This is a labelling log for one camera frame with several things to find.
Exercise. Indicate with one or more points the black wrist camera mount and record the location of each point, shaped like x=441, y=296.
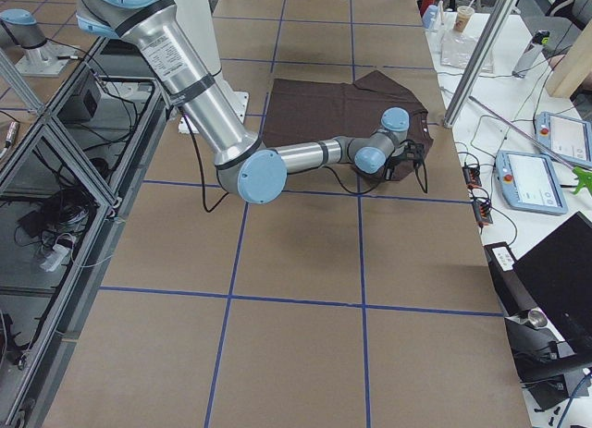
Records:
x=413, y=151

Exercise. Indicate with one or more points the black power box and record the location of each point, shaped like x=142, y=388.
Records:
x=83, y=102

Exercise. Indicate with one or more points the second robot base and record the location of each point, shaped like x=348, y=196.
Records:
x=20, y=29

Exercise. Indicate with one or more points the aluminium frame cage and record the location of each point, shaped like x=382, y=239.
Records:
x=66, y=192

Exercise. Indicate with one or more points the black box with label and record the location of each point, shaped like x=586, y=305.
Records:
x=512, y=293

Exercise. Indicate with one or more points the iced coffee cup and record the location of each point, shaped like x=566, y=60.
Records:
x=464, y=14

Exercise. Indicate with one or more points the black laptop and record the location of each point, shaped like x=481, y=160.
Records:
x=557, y=275

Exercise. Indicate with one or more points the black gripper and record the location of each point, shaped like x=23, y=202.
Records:
x=394, y=165

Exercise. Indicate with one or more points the black orange electronics board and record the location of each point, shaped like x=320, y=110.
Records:
x=479, y=197

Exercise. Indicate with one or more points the near blue teach pendant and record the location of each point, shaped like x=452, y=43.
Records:
x=529, y=183

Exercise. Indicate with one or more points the far blue teach pendant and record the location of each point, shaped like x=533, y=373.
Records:
x=570, y=137

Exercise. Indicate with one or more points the aluminium frame post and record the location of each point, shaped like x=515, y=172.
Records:
x=495, y=23

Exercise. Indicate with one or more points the blue teach pendant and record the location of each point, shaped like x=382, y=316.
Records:
x=570, y=137
x=529, y=183

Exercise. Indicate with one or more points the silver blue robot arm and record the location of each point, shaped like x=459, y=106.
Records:
x=244, y=166

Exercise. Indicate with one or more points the clear plastic tray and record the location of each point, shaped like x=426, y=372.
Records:
x=456, y=49

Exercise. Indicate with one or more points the dark brown t-shirt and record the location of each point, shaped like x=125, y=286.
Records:
x=305, y=111

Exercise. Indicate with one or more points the metal reacher grabber tool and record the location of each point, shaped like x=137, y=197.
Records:
x=582, y=175

